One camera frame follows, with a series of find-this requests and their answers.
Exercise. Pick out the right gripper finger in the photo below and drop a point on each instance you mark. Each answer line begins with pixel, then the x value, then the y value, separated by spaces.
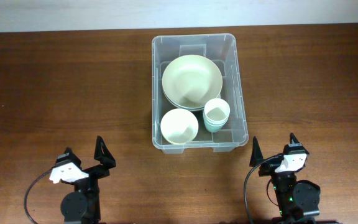
pixel 293 139
pixel 256 155

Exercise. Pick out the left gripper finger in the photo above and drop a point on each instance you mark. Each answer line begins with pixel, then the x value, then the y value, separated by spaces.
pixel 103 155
pixel 68 150

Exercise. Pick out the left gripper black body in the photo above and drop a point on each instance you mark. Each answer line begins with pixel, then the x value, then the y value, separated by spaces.
pixel 91 184

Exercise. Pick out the mint green plastic cup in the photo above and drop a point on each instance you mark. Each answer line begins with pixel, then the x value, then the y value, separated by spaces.
pixel 213 128

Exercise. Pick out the cream plastic cup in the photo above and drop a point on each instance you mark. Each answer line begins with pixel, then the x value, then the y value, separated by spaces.
pixel 217 111

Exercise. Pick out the white bowl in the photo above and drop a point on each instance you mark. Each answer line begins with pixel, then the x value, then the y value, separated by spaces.
pixel 179 126

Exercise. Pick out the dark blue plate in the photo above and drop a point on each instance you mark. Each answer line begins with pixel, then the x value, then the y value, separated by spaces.
pixel 183 107

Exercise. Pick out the beige plate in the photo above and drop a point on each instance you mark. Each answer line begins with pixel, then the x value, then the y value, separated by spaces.
pixel 192 80

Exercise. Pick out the translucent grey plastic cup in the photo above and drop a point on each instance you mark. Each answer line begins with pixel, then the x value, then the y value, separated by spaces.
pixel 213 121

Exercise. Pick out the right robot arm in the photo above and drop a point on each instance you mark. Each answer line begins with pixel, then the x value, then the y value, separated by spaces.
pixel 297 200

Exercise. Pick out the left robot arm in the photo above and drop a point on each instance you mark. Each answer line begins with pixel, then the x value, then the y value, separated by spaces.
pixel 82 205

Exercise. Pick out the clear plastic storage bin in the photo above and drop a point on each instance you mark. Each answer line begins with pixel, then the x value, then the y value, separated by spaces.
pixel 222 50

